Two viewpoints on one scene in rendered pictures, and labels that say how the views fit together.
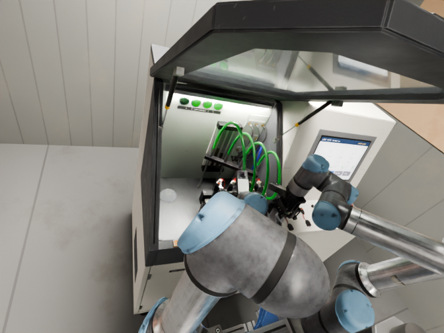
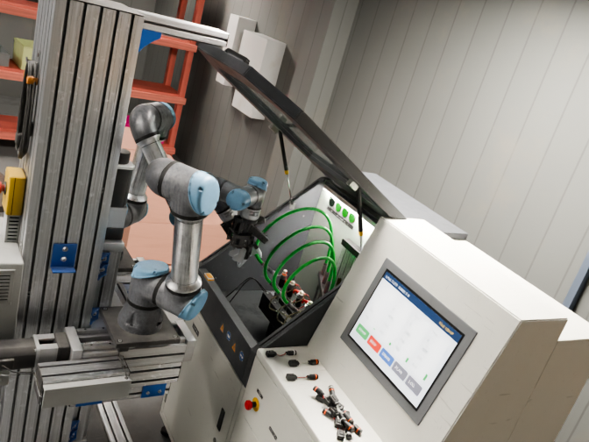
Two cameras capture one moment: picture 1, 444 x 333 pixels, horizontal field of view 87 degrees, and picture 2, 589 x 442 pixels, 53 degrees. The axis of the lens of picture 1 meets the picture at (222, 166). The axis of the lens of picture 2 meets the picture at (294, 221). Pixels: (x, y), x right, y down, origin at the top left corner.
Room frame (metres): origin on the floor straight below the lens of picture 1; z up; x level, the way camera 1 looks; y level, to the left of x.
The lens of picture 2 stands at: (0.79, -2.36, 2.19)
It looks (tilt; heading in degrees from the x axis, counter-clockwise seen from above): 20 degrees down; 88
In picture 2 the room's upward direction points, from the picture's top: 17 degrees clockwise
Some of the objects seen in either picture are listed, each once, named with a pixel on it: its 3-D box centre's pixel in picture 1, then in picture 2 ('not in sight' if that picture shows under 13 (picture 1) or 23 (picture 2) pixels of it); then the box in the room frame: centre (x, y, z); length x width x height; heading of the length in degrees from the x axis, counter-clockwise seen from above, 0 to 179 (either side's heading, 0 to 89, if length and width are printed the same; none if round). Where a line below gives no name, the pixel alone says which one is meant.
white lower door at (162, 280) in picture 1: (197, 283); (197, 399); (0.68, -0.15, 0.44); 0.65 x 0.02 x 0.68; 122
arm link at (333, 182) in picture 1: (336, 191); (237, 196); (0.64, -0.38, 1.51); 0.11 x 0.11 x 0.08; 70
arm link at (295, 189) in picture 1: (299, 186); (250, 212); (0.69, -0.29, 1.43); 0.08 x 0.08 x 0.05
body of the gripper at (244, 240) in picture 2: (289, 201); (243, 231); (0.69, -0.29, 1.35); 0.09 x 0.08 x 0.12; 32
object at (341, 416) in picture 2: not in sight; (336, 409); (1.16, -0.72, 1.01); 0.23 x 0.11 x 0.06; 122
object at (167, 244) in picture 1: (217, 246); (222, 320); (0.69, -0.15, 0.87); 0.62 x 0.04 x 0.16; 122
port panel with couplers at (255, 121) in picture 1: (250, 138); not in sight; (1.24, -0.09, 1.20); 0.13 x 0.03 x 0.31; 122
